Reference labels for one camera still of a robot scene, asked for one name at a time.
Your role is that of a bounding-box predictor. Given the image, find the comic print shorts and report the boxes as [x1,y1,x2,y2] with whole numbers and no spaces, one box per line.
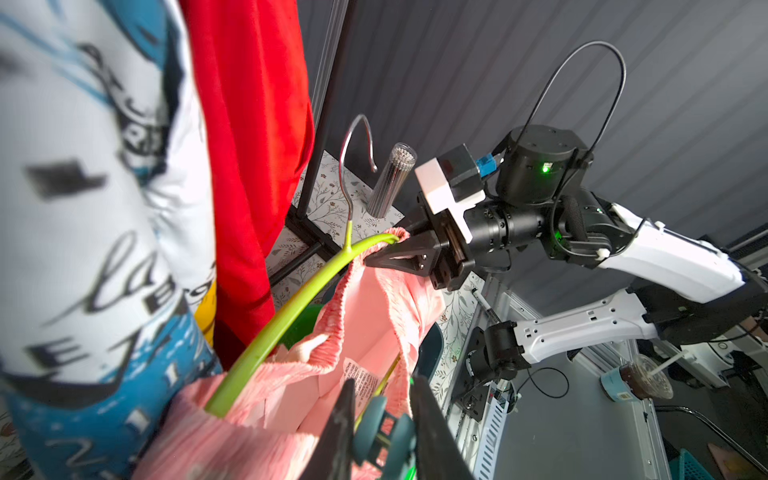
[1,1,221,479]

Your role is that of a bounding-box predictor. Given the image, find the black clothes rack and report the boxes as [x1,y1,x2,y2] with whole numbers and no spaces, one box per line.
[269,1,358,287]

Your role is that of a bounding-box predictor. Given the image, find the teal clothespin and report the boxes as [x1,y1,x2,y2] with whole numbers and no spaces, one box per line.
[352,396,416,480]

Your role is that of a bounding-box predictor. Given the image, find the dark teal tray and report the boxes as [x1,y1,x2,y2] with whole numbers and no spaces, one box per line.
[414,323,444,382]

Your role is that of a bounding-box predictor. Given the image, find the pink tie-dye shorts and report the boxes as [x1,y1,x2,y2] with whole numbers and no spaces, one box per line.
[133,256,445,479]

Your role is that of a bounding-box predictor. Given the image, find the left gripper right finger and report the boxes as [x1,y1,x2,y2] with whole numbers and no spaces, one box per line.
[409,376,473,480]

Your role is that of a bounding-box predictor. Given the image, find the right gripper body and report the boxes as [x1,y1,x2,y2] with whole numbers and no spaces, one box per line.
[410,204,510,292]

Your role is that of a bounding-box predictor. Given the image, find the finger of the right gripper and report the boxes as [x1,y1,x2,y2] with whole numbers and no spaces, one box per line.
[364,230,443,277]
[386,223,431,242]

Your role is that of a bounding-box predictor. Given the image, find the green plastic basket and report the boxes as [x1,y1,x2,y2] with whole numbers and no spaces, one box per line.
[278,304,324,349]

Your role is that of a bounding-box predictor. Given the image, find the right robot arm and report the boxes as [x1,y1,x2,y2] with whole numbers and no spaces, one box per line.
[365,125,767,419]

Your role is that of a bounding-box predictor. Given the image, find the green plastic hanger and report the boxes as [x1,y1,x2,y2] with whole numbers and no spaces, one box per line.
[203,113,415,480]

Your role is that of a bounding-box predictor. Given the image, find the red shorts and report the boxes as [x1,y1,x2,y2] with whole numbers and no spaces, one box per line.
[180,1,315,369]

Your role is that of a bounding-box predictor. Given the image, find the clear tube of sticks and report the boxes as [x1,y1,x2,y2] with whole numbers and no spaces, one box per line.
[366,142,418,219]

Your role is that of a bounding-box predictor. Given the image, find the iced coffee cup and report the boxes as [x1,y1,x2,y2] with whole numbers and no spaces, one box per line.
[599,352,686,403]

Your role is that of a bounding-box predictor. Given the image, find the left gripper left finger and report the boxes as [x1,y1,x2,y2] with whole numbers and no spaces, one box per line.
[299,379,355,480]

